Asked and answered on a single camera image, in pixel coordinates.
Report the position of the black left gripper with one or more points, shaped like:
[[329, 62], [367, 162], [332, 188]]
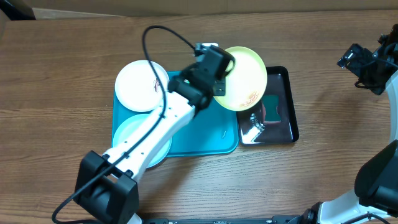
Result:
[[222, 88]]

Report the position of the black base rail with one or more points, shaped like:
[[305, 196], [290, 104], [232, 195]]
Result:
[[274, 220]]

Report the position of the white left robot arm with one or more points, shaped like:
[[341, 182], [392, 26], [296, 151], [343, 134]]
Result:
[[107, 185]]

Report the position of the teal plastic tray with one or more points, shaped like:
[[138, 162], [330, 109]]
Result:
[[213, 131]]

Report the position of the white plate with red stain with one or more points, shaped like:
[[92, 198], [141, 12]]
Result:
[[137, 88]]

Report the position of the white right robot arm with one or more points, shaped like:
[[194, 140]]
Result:
[[374, 196]]

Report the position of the brown cardboard backdrop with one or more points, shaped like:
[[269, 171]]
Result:
[[94, 8]]

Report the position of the yellow plate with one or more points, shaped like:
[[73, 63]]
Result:
[[247, 81]]

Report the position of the light blue plate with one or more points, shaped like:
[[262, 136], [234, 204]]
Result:
[[129, 126]]

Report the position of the green and orange sponge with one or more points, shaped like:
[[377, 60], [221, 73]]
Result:
[[270, 105]]

